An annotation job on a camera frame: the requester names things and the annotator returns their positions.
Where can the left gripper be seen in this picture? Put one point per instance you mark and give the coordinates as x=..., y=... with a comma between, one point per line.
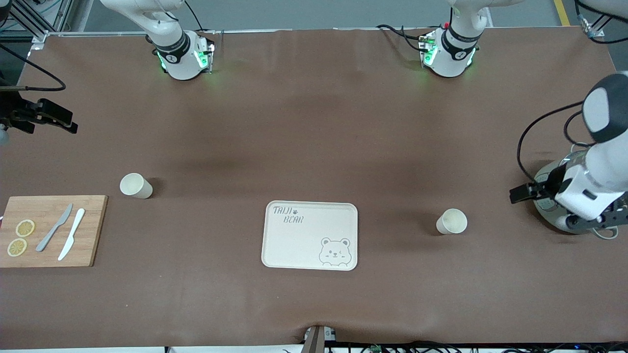
x=548, y=187

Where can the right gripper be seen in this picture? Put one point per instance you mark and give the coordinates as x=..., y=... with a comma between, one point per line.
x=11, y=111

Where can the white IKEA cup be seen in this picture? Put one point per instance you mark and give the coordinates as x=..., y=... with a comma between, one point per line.
x=135, y=186
x=451, y=221

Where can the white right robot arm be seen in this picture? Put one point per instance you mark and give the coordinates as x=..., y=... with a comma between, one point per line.
x=171, y=54

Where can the cream tray with bear print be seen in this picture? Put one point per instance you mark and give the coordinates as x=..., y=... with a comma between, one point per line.
x=299, y=245

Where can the grey-green cooking pot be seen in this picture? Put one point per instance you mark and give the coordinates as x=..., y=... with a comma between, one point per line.
x=544, y=208

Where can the glass pot lid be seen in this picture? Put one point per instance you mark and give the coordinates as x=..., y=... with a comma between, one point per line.
x=569, y=159

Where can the wooden cutting board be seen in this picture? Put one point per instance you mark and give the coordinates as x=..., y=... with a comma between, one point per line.
x=29, y=208

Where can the yellow lemon slice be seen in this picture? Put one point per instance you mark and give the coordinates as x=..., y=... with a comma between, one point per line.
x=17, y=247
x=25, y=228

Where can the white plastic knife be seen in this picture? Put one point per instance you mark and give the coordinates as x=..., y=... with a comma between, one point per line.
x=71, y=235

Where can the grey plastic knife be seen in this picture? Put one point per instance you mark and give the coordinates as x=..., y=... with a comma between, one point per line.
x=45, y=240

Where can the brown table cover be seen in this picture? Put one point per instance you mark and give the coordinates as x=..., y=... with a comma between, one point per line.
x=314, y=122

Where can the aluminium profile frame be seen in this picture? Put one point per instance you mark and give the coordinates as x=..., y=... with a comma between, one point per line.
x=592, y=33
x=39, y=40

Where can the silver table edge rail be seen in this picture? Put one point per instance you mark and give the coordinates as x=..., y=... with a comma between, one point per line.
x=294, y=30

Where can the brown metal bracket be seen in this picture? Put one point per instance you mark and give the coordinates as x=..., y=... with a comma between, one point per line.
x=314, y=340

